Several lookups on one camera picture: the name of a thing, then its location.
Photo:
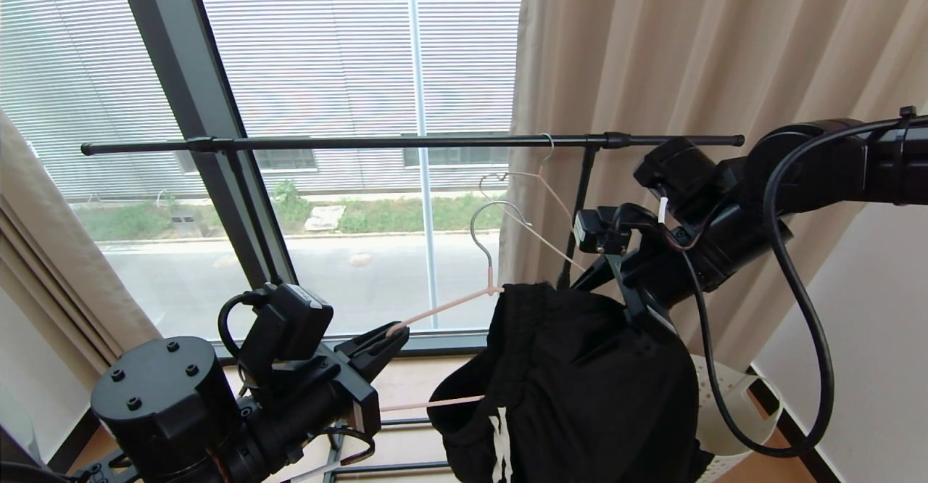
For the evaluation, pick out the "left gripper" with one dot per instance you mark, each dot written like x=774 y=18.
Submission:
x=341 y=396

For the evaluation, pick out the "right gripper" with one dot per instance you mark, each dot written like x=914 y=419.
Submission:
x=674 y=273

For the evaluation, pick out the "pink clothes hanger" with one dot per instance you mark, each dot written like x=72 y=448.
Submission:
x=442 y=310
x=558 y=200

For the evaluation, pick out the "black shorts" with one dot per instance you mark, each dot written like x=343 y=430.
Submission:
x=580 y=396

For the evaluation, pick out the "white laundry basket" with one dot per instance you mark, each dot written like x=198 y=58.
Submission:
x=732 y=410

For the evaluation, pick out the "black clothes rack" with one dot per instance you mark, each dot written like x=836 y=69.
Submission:
x=362 y=142

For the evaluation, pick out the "beige curtain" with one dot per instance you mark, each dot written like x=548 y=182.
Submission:
x=725 y=48
x=43 y=251

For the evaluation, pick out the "window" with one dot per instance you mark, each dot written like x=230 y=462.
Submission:
x=326 y=48

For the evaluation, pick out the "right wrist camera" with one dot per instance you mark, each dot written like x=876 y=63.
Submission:
x=602 y=229

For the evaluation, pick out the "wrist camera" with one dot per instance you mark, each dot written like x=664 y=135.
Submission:
x=290 y=323
x=602 y=229

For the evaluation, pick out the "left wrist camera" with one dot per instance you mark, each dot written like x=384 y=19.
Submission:
x=290 y=323

